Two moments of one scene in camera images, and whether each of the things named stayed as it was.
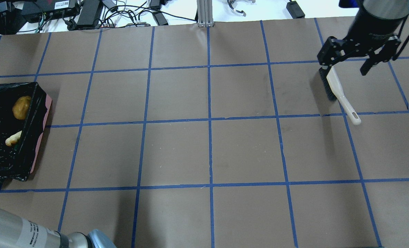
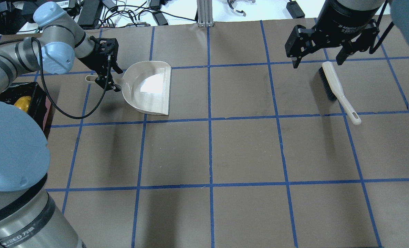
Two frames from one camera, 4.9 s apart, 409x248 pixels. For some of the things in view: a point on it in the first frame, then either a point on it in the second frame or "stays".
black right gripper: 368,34 → 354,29
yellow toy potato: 20,107 stays
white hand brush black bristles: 335,92 stays
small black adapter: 159,18 stays
